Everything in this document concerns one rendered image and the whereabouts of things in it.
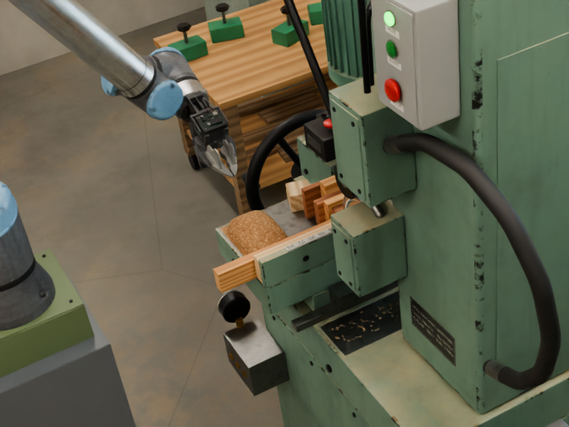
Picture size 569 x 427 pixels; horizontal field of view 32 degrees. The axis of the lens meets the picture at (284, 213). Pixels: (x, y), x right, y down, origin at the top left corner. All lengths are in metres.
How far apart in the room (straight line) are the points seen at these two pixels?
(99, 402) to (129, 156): 1.75
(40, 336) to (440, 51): 1.24
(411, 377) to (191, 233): 1.84
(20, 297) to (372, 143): 1.01
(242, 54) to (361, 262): 1.84
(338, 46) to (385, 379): 0.54
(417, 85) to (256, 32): 2.21
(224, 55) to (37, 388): 1.47
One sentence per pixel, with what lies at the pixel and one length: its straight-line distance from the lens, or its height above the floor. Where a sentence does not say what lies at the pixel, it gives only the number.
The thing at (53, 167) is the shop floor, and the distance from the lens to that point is 3.91.
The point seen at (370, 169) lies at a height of 1.21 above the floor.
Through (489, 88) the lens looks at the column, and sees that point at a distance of 1.21.
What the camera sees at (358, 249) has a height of 1.05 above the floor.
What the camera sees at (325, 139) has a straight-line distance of 1.81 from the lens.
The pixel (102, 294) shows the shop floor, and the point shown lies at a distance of 3.20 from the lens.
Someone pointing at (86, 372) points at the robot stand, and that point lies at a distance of 2.19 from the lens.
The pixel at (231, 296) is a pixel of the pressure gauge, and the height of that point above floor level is 0.69.
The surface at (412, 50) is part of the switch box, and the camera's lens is 1.17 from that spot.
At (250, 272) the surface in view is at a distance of 1.67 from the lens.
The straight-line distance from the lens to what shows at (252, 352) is 1.96.
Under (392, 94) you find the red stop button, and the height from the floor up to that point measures 1.36.
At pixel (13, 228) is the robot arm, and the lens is 2.05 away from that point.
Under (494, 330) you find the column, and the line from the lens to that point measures 1.45.
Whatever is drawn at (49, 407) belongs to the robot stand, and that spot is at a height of 0.46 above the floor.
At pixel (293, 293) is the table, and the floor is 0.87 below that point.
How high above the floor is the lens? 1.96
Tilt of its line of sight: 36 degrees down
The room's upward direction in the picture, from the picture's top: 9 degrees counter-clockwise
